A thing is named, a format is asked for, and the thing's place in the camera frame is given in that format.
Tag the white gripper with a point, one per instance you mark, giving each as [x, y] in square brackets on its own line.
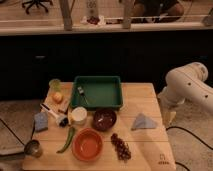
[167, 116]

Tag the light blue towel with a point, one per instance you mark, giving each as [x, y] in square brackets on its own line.
[143, 122]

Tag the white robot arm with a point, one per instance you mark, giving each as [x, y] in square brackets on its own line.
[185, 82]

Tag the dark brown bowl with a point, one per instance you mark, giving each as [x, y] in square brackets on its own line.
[104, 119]

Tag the red orange bowl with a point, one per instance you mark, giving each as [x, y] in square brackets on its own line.
[87, 145]

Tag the bunch of dark grapes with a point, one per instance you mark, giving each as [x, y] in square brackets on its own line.
[122, 148]

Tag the green plastic tray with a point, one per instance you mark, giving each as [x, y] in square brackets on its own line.
[100, 91]

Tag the white cup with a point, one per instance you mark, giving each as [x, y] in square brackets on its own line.
[79, 115]

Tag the small metal fork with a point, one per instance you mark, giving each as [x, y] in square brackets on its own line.
[81, 92]

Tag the green chili pepper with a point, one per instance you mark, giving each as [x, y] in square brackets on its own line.
[70, 135]

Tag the small wooden cutting board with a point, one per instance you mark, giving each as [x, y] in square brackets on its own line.
[58, 107]

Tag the seated person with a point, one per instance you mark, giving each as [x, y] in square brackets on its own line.
[165, 11]

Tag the green translucent cup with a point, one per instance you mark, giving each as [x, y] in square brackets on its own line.
[55, 85]

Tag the blue sponge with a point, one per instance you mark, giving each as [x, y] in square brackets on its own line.
[41, 121]

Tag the metal cup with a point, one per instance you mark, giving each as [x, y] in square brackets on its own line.
[33, 148]

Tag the black office chair base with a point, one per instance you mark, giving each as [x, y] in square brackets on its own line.
[29, 3]

